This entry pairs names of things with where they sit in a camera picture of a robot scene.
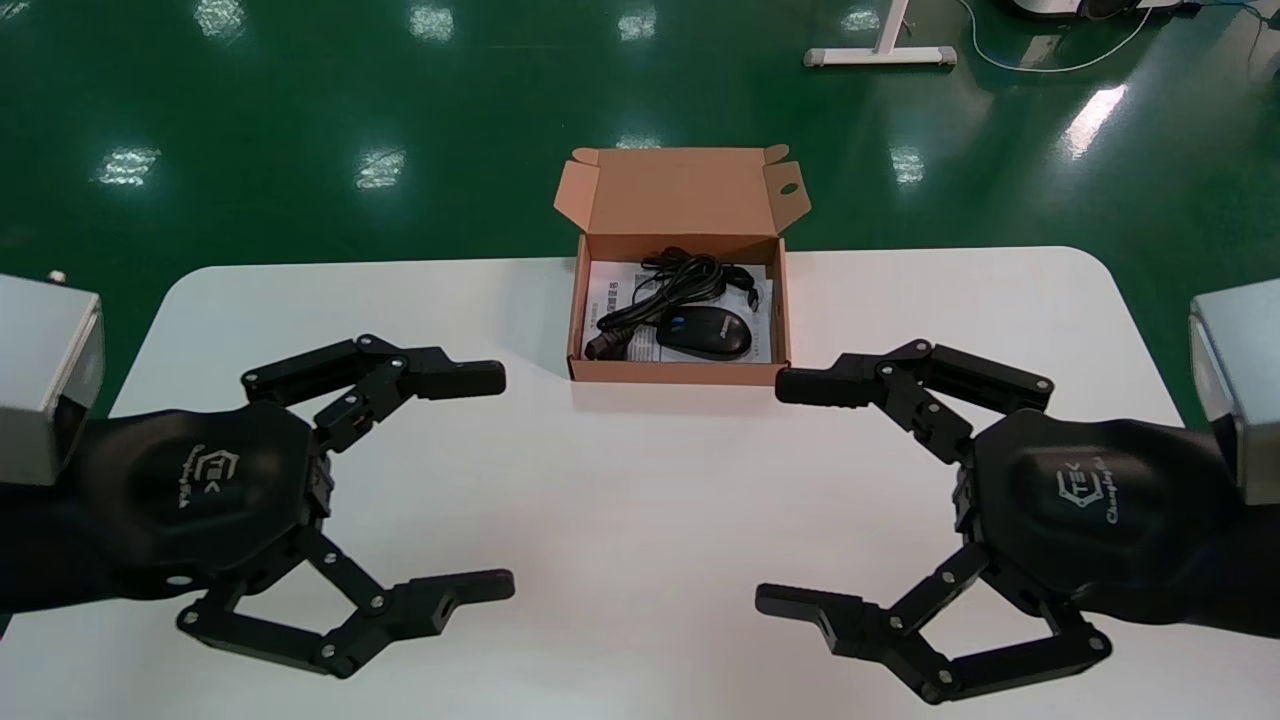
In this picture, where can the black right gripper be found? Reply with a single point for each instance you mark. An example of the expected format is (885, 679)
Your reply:
(1100, 520)

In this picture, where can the white machine base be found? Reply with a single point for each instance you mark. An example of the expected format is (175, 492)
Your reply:
(1050, 8)

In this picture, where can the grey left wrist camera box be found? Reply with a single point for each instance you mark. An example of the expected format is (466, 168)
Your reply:
(40, 380)

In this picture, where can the brown cardboard storage box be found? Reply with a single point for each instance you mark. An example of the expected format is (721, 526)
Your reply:
(680, 200)

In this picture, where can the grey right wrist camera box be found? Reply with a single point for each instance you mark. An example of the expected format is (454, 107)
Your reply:
(1245, 390)

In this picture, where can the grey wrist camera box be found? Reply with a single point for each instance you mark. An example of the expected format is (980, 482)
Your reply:
(40, 380)
(1245, 390)

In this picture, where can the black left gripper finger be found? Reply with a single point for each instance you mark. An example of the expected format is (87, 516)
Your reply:
(450, 380)

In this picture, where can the white printed manual sheet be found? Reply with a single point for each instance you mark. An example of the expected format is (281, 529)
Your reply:
(600, 290)

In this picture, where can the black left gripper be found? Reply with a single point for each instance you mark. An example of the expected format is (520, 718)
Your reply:
(180, 500)

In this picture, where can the white table leg base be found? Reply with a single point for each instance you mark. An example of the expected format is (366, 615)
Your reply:
(880, 57)

